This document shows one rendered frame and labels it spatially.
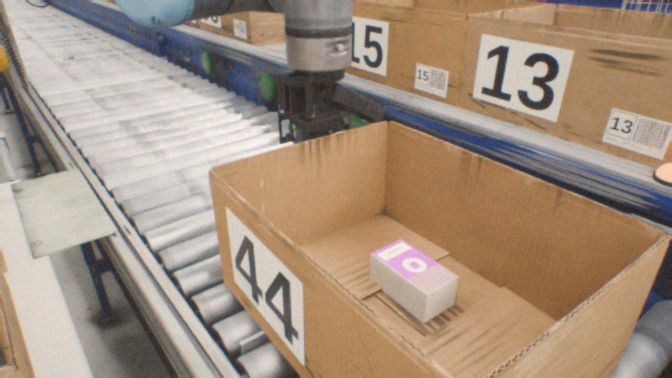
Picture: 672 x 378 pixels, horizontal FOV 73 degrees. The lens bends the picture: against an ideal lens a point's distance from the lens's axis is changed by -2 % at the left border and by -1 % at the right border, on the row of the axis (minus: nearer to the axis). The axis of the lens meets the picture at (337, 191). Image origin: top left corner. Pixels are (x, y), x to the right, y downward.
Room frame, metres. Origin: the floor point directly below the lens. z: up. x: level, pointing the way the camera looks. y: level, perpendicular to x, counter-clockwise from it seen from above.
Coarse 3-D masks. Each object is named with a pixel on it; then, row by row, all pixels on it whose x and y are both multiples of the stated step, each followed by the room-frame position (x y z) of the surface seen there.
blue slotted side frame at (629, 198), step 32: (64, 0) 3.59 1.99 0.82; (128, 32) 2.39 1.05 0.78; (160, 32) 1.91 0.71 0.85; (192, 64) 1.76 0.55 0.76; (224, 64) 1.54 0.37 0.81; (256, 64) 1.30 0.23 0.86; (416, 128) 0.86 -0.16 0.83; (448, 128) 0.77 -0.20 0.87; (512, 160) 0.66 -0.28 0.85; (544, 160) 0.62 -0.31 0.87; (576, 192) 0.61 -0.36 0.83; (608, 192) 0.55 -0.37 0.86; (640, 192) 0.52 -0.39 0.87
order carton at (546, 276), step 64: (384, 128) 0.66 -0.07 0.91; (256, 192) 0.53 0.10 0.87; (320, 192) 0.59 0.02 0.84; (384, 192) 0.66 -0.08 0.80; (448, 192) 0.56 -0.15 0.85; (512, 192) 0.48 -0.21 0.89; (320, 256) 0.54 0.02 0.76; (448, 256) 0.54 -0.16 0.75; (512, 256) 0.47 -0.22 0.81; (576, 256) 0.41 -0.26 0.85; (640, 256) 0.32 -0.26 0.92; (256, 320) 0.41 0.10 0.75; (320, 320) 0.30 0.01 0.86; (384, 320) 0.24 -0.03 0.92; (448, 320) 0.41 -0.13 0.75; (512, 320) 0.41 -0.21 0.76; (576, 320) 0.25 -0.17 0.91
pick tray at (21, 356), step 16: (0, 272) 0.43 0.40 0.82; (0, 288) 0.36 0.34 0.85; (0, 304) 0.33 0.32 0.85; (0, 320) 0.41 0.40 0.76; (16, 320) 0.38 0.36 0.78; (0, 336) 0.38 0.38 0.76; (16, 336) 0.32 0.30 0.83; (16, 352) 0.28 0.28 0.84; (0, 368) 0.26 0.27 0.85; (16, 368) 0.27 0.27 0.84; (32, 368) 0.34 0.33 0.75
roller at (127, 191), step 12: (276, 144) 0.98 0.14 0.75; (288, 144) 0.99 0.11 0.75; (228, 156) 0.91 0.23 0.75; (240, 156) 0.92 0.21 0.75; (192, 168) 0.85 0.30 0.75; (204, 168) 0.86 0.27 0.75; (144, 180) 0.80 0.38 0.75; (156, 180) 0.80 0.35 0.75; (168, 180) 0.81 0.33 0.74; (180, 180) 0.82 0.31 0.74; (192, 180) 0.83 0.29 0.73; (120, 192) 0.76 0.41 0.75; (132, 192) 0.76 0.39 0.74; (144, 192) 0.77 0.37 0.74
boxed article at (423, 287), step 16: (400, 240) 0.51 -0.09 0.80; (384, 256) 0.48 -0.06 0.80; (400, 256) 0.48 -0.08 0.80; (416, 256) 0.48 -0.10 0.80; (384, 272) 0.46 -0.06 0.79; (400, 272) 0.45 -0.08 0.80; (416, 272) 0.45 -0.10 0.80; (432, 272) 0.45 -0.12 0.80; (448, 272) 0.45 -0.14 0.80; (384, 288) 0.46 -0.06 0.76; (400, 288) 0.44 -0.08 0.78; (416, 288) 0.42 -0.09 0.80; (432, 288) 0.42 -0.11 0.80; (448, 288) 0.43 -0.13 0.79; (400, 304) 0.44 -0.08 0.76; (416, 304) 0.42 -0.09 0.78; (432, 304) 0.41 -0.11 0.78; (448, 304) 0.43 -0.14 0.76
